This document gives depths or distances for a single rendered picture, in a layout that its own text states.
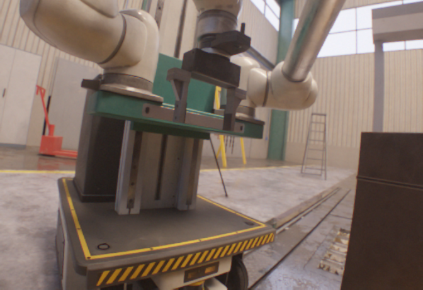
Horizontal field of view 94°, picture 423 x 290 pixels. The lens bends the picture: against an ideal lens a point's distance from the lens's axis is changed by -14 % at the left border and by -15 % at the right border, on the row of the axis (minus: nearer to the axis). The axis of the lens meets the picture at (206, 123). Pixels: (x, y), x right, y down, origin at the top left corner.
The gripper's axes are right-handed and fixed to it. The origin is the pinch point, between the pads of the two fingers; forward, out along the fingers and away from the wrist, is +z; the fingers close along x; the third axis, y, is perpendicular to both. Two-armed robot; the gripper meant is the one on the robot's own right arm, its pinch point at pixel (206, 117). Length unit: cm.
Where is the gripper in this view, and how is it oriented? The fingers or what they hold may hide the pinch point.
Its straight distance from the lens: 49.0
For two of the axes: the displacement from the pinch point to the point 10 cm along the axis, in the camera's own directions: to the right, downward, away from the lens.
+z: -1.2, 9.9, -0.8
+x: -7.9, -1.4, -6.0
